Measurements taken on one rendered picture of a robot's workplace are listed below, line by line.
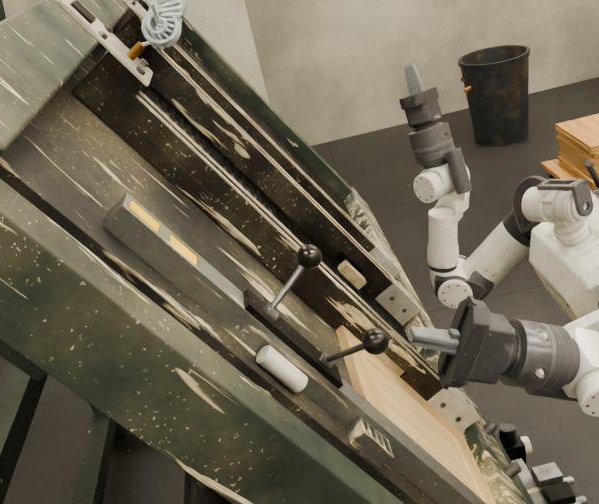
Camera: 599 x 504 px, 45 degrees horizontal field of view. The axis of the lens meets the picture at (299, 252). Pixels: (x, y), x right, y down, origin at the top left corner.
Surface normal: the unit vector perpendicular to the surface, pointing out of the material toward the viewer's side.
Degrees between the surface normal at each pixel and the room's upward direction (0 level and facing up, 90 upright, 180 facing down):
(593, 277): 47
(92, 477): 0
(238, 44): 90
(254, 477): 90
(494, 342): 90
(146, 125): 90
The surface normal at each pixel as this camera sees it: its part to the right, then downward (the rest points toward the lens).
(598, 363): 0.26, -0.73
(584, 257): -0.58, -0.71
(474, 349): 0.11, 0.42
